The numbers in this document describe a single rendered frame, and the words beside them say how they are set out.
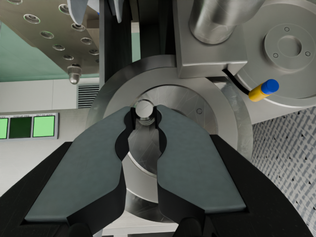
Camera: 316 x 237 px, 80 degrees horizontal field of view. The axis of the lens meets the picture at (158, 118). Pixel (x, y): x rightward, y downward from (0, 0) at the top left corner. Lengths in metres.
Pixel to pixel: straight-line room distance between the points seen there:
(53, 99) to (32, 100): 0.32
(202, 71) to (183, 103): 0.03
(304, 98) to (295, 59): 0.04
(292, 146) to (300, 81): 0.13
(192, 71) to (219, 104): 0.04
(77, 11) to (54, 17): 0.19
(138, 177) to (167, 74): 0.09
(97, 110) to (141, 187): 0.08
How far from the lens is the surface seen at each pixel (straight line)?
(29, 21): 0.44
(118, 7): 0.20
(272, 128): 0.36
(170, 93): 0.15
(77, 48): 0.49
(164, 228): 0.53
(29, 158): 0.59
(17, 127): 0.61
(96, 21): 0.39
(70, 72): 0.56
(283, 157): 0.34
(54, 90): 3.38
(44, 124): 0.57
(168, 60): 0.19
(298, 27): 0.24
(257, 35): 0.22
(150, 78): 0.17
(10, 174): 0.62
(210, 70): 0.16
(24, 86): 3.64
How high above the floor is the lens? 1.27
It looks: 10 degrees down
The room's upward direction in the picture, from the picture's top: 177 degrees clockwise
